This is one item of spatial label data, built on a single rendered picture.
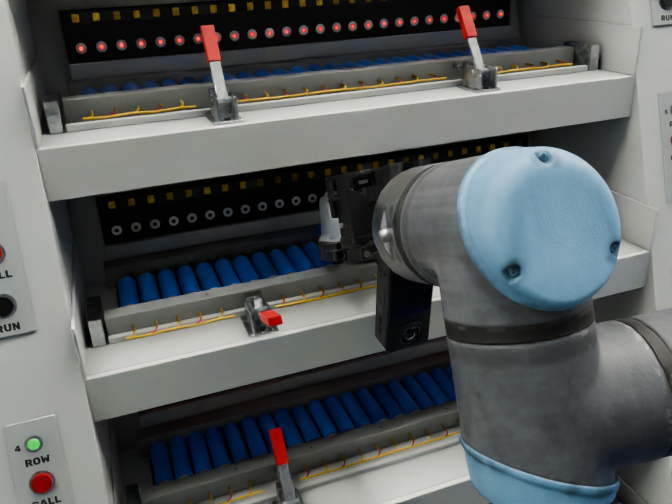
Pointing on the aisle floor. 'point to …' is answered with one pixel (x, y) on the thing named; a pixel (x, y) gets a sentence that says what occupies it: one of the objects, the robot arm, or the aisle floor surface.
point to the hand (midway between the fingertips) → (341, 244)
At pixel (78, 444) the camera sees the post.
